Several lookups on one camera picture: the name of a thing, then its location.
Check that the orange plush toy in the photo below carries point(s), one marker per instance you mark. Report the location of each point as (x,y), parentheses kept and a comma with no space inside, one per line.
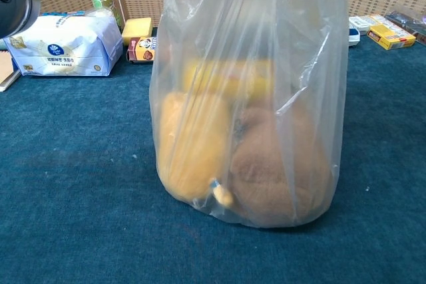
(193,144)

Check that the yellow snack package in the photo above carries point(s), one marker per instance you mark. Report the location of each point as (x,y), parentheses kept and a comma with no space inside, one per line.
(226,78)

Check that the brown plush toy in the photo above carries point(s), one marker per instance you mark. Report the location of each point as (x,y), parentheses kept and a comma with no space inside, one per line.
(273,171)

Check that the clear plastic bag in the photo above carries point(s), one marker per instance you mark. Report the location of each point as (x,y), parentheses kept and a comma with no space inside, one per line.
(249,31)

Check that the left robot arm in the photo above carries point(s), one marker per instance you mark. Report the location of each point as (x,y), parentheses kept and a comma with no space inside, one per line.
(15,1)

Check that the brown panda biscuit box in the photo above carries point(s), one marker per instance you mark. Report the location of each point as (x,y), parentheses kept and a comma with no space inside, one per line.
(141,51)

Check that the yellow sponge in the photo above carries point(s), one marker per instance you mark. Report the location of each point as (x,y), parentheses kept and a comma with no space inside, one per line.
(136,31)

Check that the blue table cover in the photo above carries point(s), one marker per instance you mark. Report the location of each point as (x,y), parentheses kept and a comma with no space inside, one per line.
(83,181)

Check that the white blue tissue pack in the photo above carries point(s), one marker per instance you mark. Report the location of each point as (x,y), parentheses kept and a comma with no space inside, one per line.
(76,44)

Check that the green bottle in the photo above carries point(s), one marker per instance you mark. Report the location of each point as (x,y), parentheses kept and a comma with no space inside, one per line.
(103,1)

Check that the black pink snack package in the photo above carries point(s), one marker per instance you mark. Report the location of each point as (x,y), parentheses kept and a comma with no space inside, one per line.
(353,36)

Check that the small white box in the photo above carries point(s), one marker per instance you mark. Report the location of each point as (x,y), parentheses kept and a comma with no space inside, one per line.
(358,24)

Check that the blue cookie box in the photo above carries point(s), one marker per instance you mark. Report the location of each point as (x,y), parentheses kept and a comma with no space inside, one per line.
(63,14)

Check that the pale yellow white box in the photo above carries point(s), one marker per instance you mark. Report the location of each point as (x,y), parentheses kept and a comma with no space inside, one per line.
(379,19)

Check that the brown spiral notebook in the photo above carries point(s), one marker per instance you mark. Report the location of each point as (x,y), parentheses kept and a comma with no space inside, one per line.
(6,68)

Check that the dark blister pack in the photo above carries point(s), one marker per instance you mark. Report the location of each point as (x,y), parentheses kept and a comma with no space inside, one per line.
(409,23)

